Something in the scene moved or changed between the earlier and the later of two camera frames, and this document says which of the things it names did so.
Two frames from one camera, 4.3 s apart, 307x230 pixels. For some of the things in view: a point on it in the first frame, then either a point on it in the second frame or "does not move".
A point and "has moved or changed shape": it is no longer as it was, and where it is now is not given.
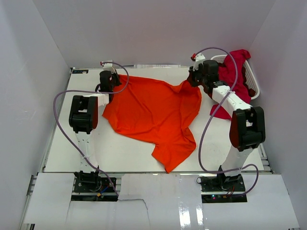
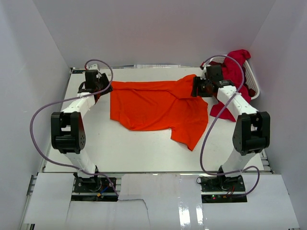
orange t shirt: x=146 y=108 has moved or changed shape
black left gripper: x=117 y=77 to x=103 y=78
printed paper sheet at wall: x=157 y=66 does not move
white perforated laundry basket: x=251 y=79 does not move
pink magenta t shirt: x=230 y=74 does not move
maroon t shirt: x=251 y=92 does not move
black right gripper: x=192 y=74 to x=196 y=83
